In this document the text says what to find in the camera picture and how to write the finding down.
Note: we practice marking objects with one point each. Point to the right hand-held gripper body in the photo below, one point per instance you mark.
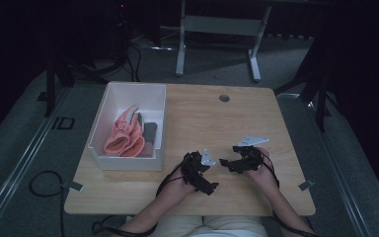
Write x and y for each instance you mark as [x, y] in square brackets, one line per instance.
[251, 159]

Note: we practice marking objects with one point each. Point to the dark equipment with red light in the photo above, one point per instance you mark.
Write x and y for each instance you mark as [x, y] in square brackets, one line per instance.
[121, 19]

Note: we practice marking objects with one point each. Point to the gray round table grommet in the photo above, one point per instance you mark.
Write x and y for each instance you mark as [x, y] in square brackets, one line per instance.
[224, 98]

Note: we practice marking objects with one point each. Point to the white storage box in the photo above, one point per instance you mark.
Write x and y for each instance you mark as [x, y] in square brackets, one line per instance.
[128, 95]

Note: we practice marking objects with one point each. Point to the person's legs in cream trousers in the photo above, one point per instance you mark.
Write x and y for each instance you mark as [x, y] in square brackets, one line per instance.
[207, 227]

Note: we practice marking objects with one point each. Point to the white metal table frame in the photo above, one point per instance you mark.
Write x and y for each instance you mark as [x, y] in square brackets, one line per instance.
[223, 25]

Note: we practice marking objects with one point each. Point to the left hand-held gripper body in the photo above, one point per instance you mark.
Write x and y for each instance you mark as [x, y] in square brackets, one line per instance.
[194, 174]

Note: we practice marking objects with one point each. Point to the gray knit glove pink cuff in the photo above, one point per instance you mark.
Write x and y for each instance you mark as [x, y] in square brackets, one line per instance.
[150, 131]

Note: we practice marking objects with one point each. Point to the gray tape tag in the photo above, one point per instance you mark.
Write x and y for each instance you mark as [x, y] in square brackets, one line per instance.
[74, 186]
[306, 185]

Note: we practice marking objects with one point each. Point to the person's left hand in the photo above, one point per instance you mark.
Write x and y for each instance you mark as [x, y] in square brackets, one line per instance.
[177, 189]

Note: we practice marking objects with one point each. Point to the black tripod stand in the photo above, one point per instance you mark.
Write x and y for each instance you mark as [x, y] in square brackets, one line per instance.
[320, 98]
[50, 89]

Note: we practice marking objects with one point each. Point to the person's right hand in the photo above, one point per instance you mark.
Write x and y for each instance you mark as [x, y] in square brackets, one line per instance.
[264, 179]

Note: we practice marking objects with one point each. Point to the metal floor rail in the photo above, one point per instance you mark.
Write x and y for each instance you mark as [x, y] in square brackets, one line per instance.
[339, 184]
[19, 168]

